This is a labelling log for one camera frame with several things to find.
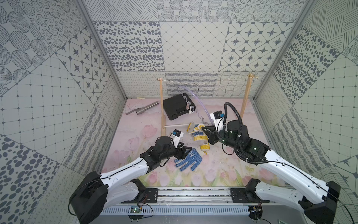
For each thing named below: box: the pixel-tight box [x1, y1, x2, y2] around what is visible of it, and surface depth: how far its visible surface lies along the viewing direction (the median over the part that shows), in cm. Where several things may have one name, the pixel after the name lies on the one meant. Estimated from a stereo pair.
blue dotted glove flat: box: [173, 147, 203, 172], surface depth 88 cm
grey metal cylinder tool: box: [125, 100, 160, 116], surface depth 113 cm
